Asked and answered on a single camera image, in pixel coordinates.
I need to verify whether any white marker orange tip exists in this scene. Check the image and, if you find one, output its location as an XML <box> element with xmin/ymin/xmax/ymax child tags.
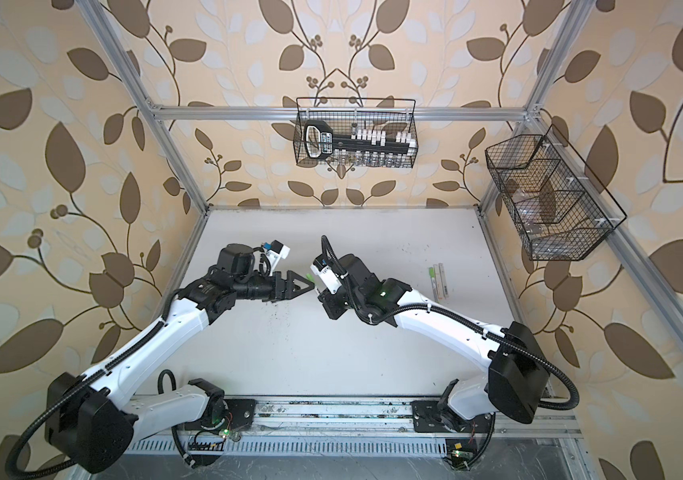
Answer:
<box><xmin>433</xmin><ymin>264</ymin><xmax>445</xmax><ymax>300</ymax></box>

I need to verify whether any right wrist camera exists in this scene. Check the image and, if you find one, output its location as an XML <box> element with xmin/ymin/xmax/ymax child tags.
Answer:
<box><xmin>311</xmin><ymin>254</ymin><xmax>342</xmax><ymax>295</ymax></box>

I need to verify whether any aluminium cage frame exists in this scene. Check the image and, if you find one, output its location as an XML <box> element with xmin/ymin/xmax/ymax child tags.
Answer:
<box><xmin>74</xmin><ymin>0</ymin><xmax>683</xmax><ymax>480</ymax></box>

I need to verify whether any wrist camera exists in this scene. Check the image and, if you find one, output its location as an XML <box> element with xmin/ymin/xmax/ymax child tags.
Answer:
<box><xmin>262</xmin><ymin>240</ymin><xmax>291</xmax><ymax>268</ymax></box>
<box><xmin>311</xmin><ymin>254</ymin><xmax>342</xmax><ymax>295</ymax></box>

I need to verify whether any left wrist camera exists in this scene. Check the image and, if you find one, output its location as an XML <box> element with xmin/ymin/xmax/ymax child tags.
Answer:
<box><xmin>262</xmin><ymin>240</ymin><xmax>291</xmax><ymax>268</ymax></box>

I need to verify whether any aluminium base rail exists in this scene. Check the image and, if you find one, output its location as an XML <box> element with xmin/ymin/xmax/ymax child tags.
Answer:
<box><xmin>232</xmin><ymin>395</ymin><xmax>583</xmax><ymax>439</ymax></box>

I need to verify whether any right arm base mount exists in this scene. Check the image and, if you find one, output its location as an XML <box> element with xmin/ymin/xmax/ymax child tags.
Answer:
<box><xmin>411</xmin><ymin>400</ymin><xmax>493</xmax><ymax>436</ymax></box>

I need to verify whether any white marker pink tip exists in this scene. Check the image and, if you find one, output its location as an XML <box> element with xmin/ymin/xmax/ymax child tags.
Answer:
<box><xmin>437</xmin><ymin>263</ymin><xmax>449</xmax><ymax>299</ymax></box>

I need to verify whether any black white tool in basket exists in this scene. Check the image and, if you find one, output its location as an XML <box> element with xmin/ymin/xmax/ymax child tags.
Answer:
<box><xmin>295</xmin><ymin>120</ymin><xmax>419</xmax><ymax>162</ymax></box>

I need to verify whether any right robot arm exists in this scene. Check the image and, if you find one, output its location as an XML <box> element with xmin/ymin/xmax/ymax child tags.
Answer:
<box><xmin>312</xmin><ymin>253</ymin><xmax>581</xmax><ymax>424</ymax></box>

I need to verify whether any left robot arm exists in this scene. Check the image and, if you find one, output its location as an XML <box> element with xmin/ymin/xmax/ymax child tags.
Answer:
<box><xmin>5</xmin><ymin>241</ymin><xmax>315</xmax><ymax>479</ymax></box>

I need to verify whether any side wire basket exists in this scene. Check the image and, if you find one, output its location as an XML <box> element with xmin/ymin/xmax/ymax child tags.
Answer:
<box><xmin>485</xmin><ymin>125</ymin><xmax>627</xmax><ymax>261</ymax></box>

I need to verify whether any back wire basket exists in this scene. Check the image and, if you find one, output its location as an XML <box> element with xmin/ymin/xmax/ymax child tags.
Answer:
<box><xmin>293</xmin><ymin>95</ymin><xmax>419</xmax><ymax>169</ymax></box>

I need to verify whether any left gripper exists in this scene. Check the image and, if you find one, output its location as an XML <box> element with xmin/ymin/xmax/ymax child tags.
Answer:
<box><xmin>230</xmin><ymin>270</ymin><xmax>315</xmax><ymax>301</ymax></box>

